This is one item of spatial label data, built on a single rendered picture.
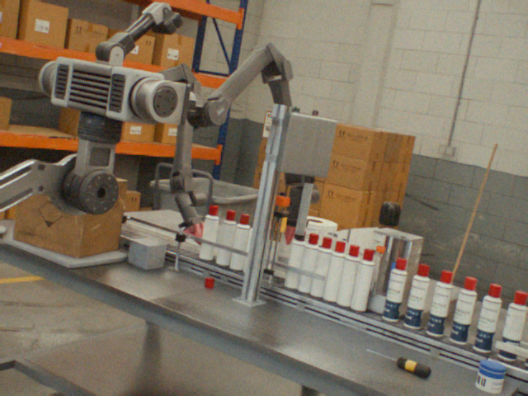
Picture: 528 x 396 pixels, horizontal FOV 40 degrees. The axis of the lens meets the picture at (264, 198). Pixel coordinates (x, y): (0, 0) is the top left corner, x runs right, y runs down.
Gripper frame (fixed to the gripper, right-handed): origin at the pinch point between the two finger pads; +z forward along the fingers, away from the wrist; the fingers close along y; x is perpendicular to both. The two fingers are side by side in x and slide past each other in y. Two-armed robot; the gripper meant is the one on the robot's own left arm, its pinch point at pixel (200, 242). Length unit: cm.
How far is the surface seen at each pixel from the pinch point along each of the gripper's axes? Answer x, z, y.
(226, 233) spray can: -13.9, 2.8, -2.3
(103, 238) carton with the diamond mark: 20.7, -13.9, -25.8
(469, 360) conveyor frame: -78, 74, -7
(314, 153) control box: -63, -4, -9
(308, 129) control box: -66, -11, -12
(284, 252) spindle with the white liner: -17.6, 14.8, 23.4
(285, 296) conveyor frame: -28.4, 33.1, -5.9
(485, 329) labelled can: -86, 68, -4
